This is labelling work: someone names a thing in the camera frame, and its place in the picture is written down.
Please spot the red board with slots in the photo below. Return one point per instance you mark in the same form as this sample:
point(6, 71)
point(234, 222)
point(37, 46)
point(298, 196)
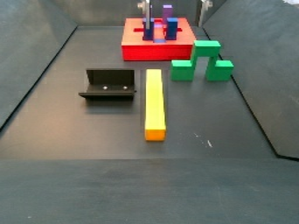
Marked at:
point(158, 49)

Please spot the purple block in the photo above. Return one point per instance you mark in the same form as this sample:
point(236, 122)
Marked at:
point(168, 13)

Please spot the dark blue block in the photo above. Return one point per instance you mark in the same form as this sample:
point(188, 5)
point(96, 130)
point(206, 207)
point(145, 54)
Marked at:
point(172, 28)
point(149, 29)

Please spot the long yellow block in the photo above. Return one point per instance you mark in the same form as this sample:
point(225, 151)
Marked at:
point(154, 108)

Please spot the black angle bracket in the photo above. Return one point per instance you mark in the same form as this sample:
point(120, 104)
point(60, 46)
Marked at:
point(110, 82)

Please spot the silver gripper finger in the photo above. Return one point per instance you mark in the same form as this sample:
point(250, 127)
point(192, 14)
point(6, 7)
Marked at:
point(206, 4)

